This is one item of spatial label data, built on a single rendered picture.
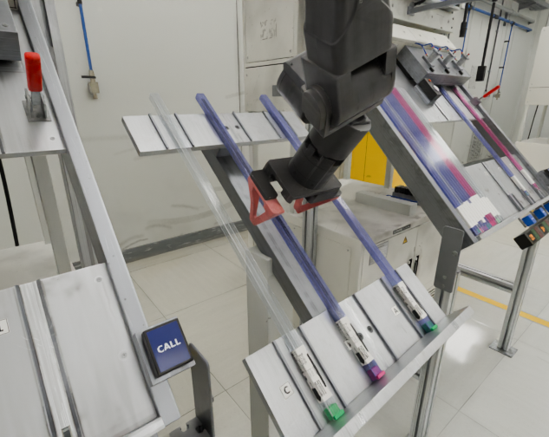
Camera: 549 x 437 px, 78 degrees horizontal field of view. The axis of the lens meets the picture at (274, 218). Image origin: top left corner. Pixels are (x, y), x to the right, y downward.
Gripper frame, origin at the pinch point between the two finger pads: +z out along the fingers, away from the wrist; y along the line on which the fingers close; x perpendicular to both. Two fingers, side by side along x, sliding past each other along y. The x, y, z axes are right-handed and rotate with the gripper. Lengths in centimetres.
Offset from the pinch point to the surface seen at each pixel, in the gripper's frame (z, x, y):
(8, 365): 6.9, 5.3, 35.5
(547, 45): -18, -94, -410
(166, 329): 2.1, 9.5, 21.7
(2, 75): 2.8, -34.4, 28.3
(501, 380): 55, 69, -105
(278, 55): 14, -68, -55
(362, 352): -2.1, 22.8, 2.9
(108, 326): 6.5, 5.4, 26.1
